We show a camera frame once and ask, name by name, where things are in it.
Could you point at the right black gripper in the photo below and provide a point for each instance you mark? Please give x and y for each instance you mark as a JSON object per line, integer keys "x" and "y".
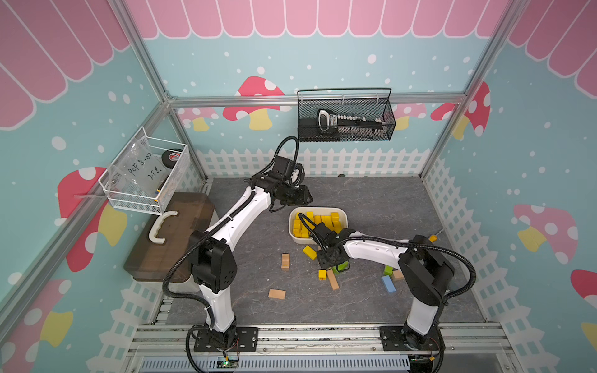
{"x": 321, "y": 263}

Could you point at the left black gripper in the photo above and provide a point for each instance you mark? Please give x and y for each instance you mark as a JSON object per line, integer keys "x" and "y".
{"x": 303, "y": 192}

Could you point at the long yellow block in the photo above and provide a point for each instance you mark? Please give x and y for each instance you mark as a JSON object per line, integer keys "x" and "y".
{"x": 297, "y": 228}

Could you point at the small yellow cube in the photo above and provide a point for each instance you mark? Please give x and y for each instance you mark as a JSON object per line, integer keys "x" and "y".
{"x": 335, "y": 218}

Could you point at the wooden arch block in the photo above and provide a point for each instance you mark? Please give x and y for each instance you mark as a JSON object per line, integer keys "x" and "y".
{"x": 285, "y": 261}

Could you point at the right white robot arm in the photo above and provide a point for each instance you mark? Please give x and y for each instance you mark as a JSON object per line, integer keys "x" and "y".
{"x": 433, "y": 274}

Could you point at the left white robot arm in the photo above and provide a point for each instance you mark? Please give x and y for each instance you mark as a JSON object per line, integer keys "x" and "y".
{"x": 210, "y": 253}

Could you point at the white plastic tub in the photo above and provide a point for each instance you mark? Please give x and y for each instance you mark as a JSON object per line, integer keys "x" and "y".
{"x": 316, "y": 215}

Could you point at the right natural wooden plank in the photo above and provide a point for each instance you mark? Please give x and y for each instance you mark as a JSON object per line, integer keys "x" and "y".
{"x": 332, "y": 279}

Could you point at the light blue block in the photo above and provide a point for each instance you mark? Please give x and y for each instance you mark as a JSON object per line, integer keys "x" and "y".
{"x": 388, "y": 283}

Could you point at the socket wrench set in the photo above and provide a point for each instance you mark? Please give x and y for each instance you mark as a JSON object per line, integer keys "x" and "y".
{"x": 347, "y": 126}

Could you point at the black tape roll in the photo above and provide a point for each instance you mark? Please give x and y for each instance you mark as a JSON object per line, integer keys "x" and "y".
{"x": 171, "y": 157}

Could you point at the black wire mesh basket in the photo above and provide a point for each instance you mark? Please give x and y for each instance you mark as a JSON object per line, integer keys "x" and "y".
{"x": 361, "y": 102}

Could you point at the brown toolbox with white handle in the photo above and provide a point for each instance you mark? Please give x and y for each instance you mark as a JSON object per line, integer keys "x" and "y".
{"x": 164, "y": 239}

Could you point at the clear wall-mounted bin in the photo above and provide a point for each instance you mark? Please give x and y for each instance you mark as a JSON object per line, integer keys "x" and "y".
{"x": 138, "y": 181}

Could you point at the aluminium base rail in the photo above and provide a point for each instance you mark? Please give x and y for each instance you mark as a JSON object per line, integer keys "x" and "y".
{"x": 279, "y": 348}

